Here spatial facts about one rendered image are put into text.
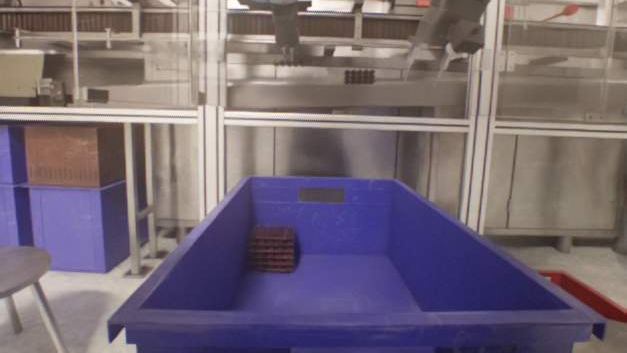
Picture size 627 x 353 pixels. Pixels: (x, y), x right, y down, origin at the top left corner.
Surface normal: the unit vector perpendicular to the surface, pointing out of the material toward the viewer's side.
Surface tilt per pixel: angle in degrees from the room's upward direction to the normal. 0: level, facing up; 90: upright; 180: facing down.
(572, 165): 90
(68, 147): 90
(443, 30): 114
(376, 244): 90
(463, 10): 122
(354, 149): 90
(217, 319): 0
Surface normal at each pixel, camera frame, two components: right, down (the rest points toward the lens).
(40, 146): 0.00, 0.13
